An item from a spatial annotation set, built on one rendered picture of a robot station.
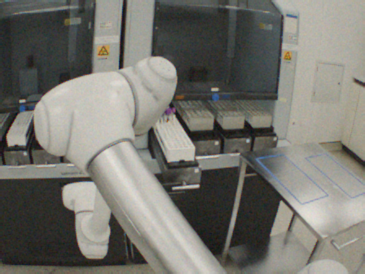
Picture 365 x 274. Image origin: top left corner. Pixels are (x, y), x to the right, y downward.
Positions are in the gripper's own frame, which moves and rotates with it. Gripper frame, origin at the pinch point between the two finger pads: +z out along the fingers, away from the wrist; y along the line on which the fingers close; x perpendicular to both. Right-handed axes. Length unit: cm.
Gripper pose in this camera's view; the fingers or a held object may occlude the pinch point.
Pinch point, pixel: (173, 191)
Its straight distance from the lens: 122.1
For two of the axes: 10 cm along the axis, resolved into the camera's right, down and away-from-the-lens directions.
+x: -0.6, 9.1, 4.1
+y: -2.5, -4.1, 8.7
